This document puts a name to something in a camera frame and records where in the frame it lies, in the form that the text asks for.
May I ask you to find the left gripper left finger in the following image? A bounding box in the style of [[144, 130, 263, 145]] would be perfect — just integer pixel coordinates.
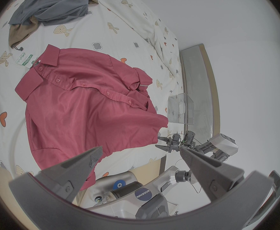
[[35, 146, 103, 203]]

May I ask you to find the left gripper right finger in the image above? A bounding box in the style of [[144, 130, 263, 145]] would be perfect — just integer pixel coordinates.
[[180, 146, 245, 203]]

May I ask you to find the red shirt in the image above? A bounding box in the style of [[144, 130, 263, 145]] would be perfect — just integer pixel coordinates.
[[15, 45, 169, 191]]

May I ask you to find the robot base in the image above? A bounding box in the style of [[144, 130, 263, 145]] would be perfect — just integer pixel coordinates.
[[78, 165, 179, 221]]

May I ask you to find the clear plastic box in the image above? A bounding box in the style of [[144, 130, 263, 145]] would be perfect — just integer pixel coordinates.
[[167, 92, 195, 124]]

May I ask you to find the bed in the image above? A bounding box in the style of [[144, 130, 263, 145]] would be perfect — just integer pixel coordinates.
[[0, 0, 220, 201]]

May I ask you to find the white printed quilt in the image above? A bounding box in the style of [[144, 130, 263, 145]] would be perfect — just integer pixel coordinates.
[[92, 0, 180, 80]]

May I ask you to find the brown garment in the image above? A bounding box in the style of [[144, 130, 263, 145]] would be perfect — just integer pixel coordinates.
[[8, 0, 98, 51]]

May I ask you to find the grey garment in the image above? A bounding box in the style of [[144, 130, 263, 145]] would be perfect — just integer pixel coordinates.
[[8, 0, 90, 26]]

